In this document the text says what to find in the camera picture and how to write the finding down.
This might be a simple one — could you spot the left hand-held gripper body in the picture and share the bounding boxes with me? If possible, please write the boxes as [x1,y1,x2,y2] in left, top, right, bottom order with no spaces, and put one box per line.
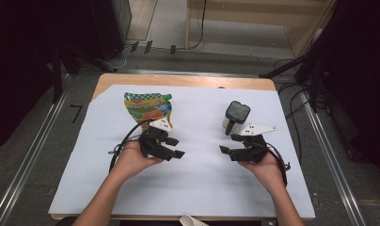
[138,118,174,158]

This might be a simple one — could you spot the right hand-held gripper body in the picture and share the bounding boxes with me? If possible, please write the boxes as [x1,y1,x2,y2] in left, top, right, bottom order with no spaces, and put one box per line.
[238,123,277,165]

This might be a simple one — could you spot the yellow green refill pouch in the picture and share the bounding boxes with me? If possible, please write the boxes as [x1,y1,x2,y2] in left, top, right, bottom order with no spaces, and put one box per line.
[123,91,174,132]

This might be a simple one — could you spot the person's right hand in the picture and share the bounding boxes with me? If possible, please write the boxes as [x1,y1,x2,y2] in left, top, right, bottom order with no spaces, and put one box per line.
[238,152,288,194]

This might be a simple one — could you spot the person's left hand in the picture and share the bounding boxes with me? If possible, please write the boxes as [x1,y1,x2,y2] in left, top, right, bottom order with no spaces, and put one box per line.
[111,141,165,184]

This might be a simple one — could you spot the white paper sheet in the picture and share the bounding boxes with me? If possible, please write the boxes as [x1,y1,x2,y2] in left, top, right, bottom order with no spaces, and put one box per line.
[48,84,316,220]

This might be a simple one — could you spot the black stand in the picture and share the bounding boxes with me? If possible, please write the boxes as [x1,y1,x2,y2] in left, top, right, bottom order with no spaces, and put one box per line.
[50,46,73,105]
[259,46,331,115]

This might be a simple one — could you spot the black cabinet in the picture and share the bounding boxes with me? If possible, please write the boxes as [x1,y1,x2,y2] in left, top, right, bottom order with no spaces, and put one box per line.
[88,0,133,62]

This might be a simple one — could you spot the light wooden shelf unit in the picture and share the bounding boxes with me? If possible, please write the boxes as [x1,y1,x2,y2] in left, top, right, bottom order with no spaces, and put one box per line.
[185,0,339,59]

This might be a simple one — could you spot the dark curtain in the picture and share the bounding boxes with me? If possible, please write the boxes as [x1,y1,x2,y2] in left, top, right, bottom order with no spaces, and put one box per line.
[304,0,380,174]
[0,0,96,153]

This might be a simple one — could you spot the left hand-held gripper cable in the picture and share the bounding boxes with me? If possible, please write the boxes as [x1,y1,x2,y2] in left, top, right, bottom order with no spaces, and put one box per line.
[107,119,154,173]

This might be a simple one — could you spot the hand-held gripper cable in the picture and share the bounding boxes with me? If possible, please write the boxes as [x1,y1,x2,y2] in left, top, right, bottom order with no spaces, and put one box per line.
[107,119,154,173]
[257,140,292,188]

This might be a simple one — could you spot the right hand-held gripper cable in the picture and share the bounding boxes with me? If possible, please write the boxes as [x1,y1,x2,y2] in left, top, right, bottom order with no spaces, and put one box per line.
[257,140,292,188]

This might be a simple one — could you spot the black floor cables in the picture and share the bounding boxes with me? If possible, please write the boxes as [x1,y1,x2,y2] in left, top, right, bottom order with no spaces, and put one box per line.
[274,57,315,165]

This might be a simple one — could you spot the metal floor rail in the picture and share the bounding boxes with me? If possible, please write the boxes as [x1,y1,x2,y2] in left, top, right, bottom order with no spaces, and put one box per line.
[0,73,75,226]
[81,69,261,78]
[299,90,367,226]

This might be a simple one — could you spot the white floor cable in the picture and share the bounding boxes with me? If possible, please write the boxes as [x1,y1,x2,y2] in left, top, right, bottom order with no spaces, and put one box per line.
[102,46,132,71]

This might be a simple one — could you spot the black hanging cable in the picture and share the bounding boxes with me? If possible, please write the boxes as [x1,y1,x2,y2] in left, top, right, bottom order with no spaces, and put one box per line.
[178,0,208,52]

